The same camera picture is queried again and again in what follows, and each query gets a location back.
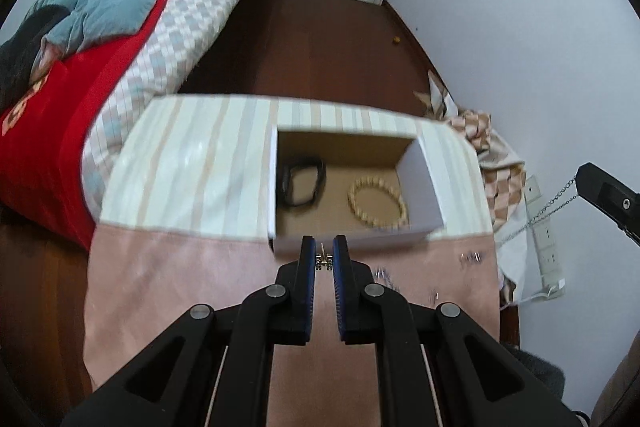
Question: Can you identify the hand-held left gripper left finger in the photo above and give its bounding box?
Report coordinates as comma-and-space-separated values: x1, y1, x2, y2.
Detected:
61, 235, 317, 427

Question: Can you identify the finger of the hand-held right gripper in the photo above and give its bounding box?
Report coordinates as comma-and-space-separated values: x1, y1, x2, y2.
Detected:
574, 162, 640, 249

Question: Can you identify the brown checkered cloth bag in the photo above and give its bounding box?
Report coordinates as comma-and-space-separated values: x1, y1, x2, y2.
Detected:
413, 69, 530, 305

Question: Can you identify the beige beaded bracelet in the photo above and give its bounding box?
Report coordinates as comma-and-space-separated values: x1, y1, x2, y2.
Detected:
347, 176, 410, 229

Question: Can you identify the dark cloth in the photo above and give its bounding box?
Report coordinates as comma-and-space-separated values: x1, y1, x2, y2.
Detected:
0, 4, 73, 110

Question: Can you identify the white cardboard box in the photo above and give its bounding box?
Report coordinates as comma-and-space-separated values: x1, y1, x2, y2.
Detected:
267, 124, 446, 257

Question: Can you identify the striped cloth covered table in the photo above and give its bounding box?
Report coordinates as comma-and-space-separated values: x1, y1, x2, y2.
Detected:
82, 94, 503, 427

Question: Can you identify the brown cloth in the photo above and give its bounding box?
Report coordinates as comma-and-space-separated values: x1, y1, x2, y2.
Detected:
587, 332, 640, 427

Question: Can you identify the checkered bed mattress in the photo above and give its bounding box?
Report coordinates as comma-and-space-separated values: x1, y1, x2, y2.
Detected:
80, 0, 281, 223

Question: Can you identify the bed with red blanket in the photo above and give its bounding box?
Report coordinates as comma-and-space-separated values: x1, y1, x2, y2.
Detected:
0, 0, 261, 250

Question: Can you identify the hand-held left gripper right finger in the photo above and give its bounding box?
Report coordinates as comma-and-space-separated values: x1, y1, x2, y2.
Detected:
332, 235, 582, 427

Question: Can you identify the white power strip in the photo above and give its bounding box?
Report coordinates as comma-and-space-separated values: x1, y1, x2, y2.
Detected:
520, 174, 568, 303

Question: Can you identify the grey cloth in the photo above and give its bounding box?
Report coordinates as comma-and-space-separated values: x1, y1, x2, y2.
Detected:
502, 342, 567, 405

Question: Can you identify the silver chain necklace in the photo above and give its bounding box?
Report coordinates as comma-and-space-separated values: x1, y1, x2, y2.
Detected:
496, 174, 581, 253

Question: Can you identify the black band bracelet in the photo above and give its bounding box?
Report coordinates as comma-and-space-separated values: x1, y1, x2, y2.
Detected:
278, 157, 328, 208

